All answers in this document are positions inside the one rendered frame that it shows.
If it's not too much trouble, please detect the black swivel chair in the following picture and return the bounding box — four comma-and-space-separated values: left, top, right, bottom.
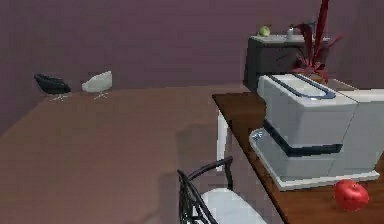
33, 73, 72, 102

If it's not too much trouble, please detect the red apple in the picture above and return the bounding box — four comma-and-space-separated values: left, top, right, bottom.
333, 179, 370, 213

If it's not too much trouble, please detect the white swivel chair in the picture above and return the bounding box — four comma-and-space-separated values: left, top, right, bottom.
81, 70, 114, 101

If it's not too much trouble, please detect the green apple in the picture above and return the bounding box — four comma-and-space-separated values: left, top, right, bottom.
257, 25, 271, 38

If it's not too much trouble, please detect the brown wooden table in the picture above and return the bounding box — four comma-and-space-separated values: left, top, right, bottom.
211, 78, 384, 224

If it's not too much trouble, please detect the black wire chair white seat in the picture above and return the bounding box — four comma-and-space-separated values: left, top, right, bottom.
176, 155, 268, 224

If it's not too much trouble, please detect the white coffee machine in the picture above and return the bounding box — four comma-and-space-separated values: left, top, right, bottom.
248, 73, 384, 192

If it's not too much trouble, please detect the red house plant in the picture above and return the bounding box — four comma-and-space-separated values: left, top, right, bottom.
290, 0, 345, 84

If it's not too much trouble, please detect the dark grey cabinet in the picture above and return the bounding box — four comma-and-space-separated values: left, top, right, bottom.
244, 34, 331, 93

